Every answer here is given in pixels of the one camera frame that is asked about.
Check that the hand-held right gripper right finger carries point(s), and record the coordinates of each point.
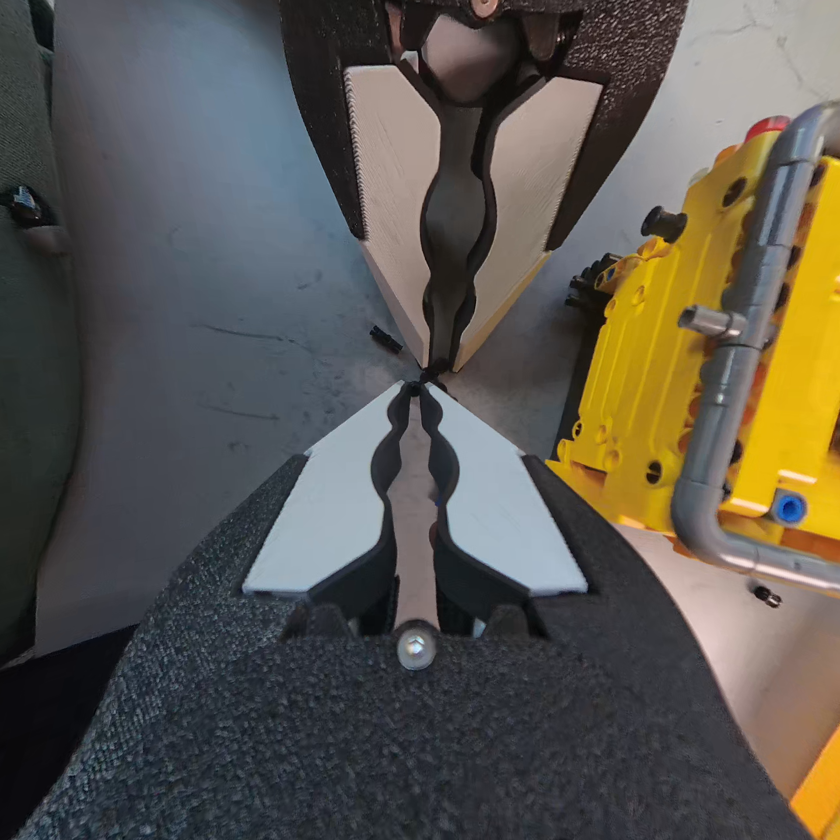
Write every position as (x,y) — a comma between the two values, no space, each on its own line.
(505,525)

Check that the loose black lego pin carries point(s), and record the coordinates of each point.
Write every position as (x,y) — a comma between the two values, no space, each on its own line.
(766,596)

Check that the yellow lego robot model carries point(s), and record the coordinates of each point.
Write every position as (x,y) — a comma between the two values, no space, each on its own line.
(643,367)

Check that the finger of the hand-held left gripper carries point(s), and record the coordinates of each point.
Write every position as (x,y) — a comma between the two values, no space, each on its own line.
(394,164)
(531,164)

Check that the yellow storage bin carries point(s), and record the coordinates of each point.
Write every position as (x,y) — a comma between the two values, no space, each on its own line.
(820,794)

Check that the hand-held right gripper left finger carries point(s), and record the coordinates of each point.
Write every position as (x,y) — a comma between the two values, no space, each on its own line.
(315,525)

